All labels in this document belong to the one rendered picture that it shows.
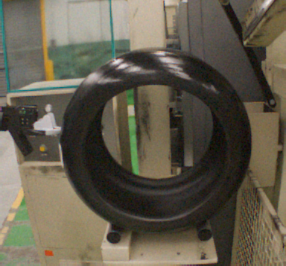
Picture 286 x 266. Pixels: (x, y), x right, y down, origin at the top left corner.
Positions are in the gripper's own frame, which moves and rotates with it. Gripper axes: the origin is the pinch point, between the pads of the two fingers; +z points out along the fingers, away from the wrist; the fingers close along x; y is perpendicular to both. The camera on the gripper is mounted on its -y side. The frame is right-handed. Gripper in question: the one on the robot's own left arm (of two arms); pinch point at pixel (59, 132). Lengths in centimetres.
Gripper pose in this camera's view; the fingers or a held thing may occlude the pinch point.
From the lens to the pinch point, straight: 103.4
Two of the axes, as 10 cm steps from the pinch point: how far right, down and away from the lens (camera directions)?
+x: 0.5, -2.5, 9.7
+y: 0.7, -9.6, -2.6
